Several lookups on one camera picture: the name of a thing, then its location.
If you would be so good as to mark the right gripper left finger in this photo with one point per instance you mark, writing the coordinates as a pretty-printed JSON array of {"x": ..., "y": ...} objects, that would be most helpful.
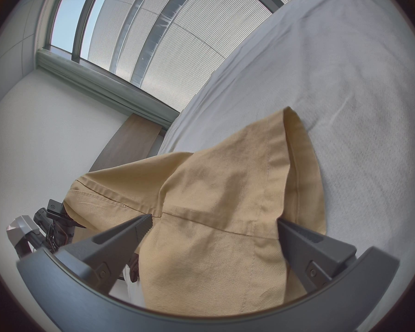
[{"x": 114, "y": 247}]

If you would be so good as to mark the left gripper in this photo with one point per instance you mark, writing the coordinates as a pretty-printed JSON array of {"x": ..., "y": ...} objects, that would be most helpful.
[{"x": 55, "y": 208}]

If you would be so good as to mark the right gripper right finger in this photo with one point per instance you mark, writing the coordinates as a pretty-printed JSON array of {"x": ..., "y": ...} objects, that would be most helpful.
[{"x": 311, "y": 258}]

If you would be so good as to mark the bed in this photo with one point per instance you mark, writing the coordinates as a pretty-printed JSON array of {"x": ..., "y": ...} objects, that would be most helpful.
[{"x": 332, "y": 81}]

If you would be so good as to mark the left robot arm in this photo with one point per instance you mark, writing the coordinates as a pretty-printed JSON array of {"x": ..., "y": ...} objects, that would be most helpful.
[{"x": 22, "y": 233}]

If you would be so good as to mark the tan shorts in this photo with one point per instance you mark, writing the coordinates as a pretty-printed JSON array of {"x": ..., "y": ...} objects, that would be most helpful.
[{"x": 221, "y": 202}]

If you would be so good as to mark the window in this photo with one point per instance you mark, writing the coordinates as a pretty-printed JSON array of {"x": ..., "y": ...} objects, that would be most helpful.
[{"x": 193, "y": 29}]

